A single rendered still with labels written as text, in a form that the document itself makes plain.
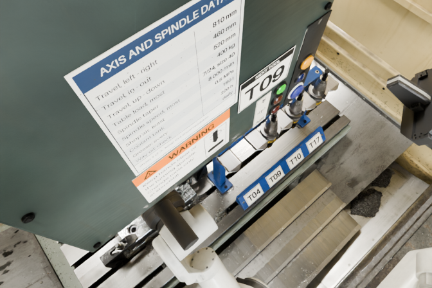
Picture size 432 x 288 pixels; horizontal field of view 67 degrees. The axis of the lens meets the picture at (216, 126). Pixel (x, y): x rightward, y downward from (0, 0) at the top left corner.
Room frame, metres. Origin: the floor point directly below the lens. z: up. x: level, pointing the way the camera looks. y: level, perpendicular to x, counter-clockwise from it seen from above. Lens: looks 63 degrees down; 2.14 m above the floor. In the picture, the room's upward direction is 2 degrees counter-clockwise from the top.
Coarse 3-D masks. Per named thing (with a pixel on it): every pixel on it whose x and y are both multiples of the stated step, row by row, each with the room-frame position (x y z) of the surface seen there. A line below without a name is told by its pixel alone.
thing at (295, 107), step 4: (292, 100) 0.53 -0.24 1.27; (296, 100) 0.51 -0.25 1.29; (300, 100) 0.51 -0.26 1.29; (292, 104) 0.52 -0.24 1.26; (296, 104) 0.51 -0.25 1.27; (300, 104) 0.51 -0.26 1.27; (288, 108) 0.52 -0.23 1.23; (292, 108) 0.51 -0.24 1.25; (296, 108) 0.51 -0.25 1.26; (300, 108) 0.51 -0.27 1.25; (292, 112) 0.51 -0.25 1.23; (296, 112) 0.50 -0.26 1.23; (300, 112) 0.51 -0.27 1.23
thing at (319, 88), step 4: (320, 76) 0.60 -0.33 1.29; (320, 80) 0.58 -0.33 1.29; (324, 80) 0.58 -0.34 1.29; (316, 84) 0.59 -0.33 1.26; (320, 84) 0.58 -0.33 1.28; (324, 84) 0.58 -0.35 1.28; (312, 88) 0.59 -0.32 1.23; (316, 88) 0.58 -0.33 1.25; (320, 88) 0.57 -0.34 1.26; (324, 88) 0.57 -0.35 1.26; (312, 92) 0.58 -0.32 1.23; (316, 92) 0.57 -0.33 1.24; (320, 92) 0.57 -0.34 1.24; (324, 92) 0.57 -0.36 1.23
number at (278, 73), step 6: (288, 60) 0.28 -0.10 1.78; (282, 66) 0.28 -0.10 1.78; (270, 72) 0.26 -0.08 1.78; (276, 72) 0.27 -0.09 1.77; (282, 72) 0.28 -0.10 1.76; (264, 78) 0.26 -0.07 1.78; (270, 78) 0.26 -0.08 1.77; (276, 78) 0.27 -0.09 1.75; (264, 84) 0.26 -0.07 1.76; (270, 84) 0.27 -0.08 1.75; (258, 90) 0.25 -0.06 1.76; (264, 90) 0.26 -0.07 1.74
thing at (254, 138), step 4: (252, 132) 0.45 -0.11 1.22; (256, 132) 0.45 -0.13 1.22; (260, 132) 0.45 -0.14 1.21; (244, 136) 0.44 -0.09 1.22; (248, 136) 0.44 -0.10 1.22; (252, 136) 0.43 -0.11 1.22; (256, 136) 0.43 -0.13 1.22; (260, 136) 0.43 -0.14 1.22; (248, 140) 0.42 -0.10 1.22; (252, 140) 0.42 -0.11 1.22; (256, 140) 0.42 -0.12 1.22; (260, 140) 0.42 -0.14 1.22; (264, 140) 0.42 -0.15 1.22; (268, 140) 0.42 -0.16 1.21; (252, 144) 0.41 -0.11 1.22; (256, 144) 0.41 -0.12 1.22; (260, 144) 0.41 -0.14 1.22; (264, 144) 0.41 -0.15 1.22; (256, 148) 0.39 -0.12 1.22; (260, 148) 0.39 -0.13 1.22; (264, 148) 0.39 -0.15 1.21
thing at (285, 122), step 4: (280, 108) 0.53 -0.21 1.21; (280, 112) 0.52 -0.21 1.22; (284, 112) 0.51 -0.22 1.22; (280, 116) 0.50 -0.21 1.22; (284, 116) 0.50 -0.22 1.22; (288, 116) 0.50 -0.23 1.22; (280, 120) 0.49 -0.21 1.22; (284, 120) 0.49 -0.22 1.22; (288, 120) 0.49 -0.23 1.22; (292, 120) 0.49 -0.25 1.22; (280, 124) 0.47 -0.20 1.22; (284, 124) 0.47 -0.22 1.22; (288, 124) 0.47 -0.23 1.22; (280, 128) 0.46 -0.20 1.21; (284, 128) 0.46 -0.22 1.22; (288, 128) 0.46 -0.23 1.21
